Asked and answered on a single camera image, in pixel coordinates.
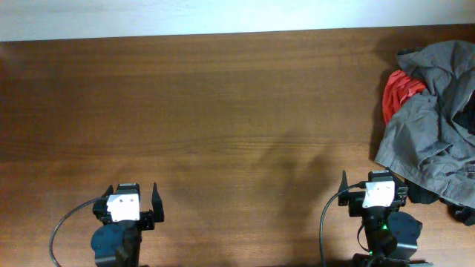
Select black garment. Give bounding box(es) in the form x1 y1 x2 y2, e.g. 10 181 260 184
404 179 474 226

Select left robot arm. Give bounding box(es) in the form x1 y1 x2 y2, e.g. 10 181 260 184
91 183 165 267

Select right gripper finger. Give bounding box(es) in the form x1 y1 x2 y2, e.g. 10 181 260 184
386 167 405 187
338 171 349 206

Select left black cable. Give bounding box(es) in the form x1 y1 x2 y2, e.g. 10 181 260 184
49 197 101 267

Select right black cable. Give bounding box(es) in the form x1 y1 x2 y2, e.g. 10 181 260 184
319 182 368 267

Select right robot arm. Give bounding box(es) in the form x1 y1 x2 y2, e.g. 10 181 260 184
338 169 422 266

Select red garment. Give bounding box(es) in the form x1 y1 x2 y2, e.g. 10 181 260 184
381 70 427 125

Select black cable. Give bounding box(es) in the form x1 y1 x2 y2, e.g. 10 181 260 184
319 182 368 267
49 197 101 267

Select grey cargo shorts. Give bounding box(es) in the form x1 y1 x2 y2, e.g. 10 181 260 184
375 40 474 207

